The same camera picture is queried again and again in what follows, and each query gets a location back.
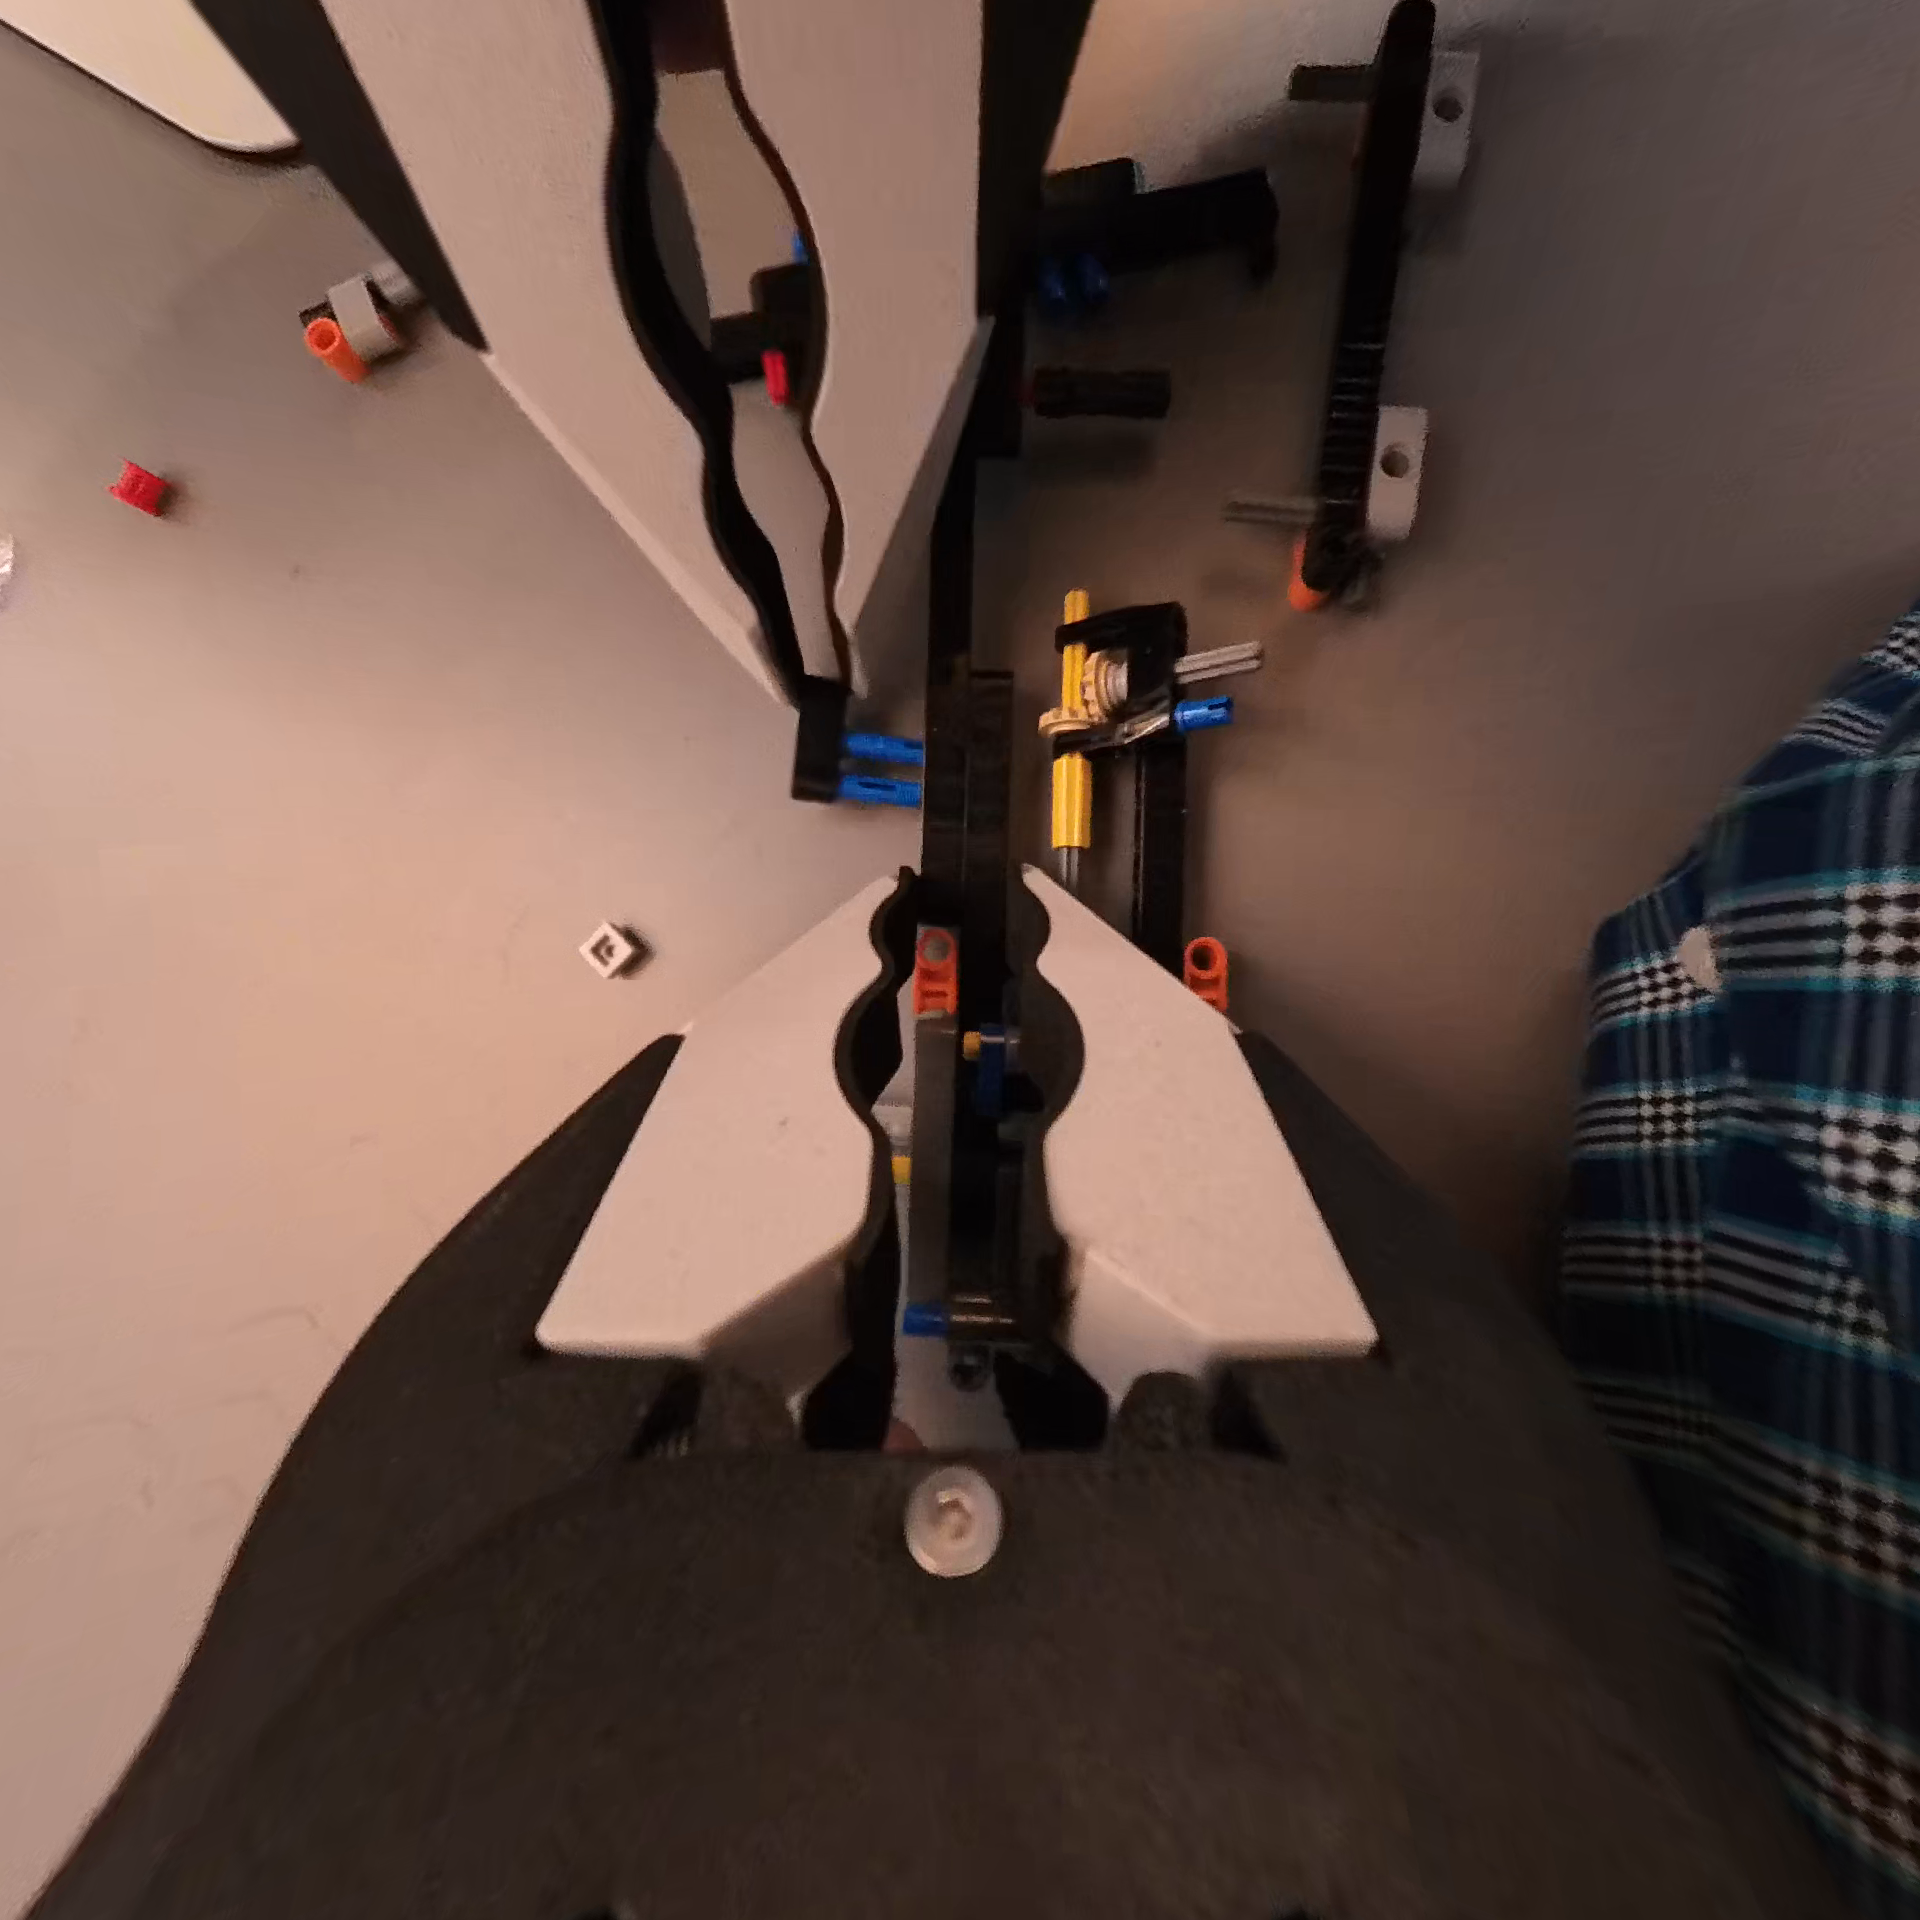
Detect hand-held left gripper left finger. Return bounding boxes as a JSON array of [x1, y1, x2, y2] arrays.
[[535, 867, 919, 1449]]

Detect toy brick vehicle chassis assembly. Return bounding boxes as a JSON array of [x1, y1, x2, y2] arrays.
[[876, 316, 1263, 1395]]

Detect grey orange toy connector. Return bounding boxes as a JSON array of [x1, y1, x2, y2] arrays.
[[298, 257, 425, 389]]

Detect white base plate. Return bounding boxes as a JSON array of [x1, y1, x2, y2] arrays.
[[0, 0, 302, 156]]

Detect black toy piece blue pins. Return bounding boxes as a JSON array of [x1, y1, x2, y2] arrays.
[[790, 676, 927, 812]]

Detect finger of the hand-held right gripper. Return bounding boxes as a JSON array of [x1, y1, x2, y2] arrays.
[[718, 0, 1002, 691], [320, 0, 857, 710]]

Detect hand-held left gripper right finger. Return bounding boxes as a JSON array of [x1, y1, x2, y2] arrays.
[[995, 862, 1380, 1454]]

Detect black toy gear rack assembly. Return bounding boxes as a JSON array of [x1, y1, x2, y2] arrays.
[[1221, 0, 1478, 616]]

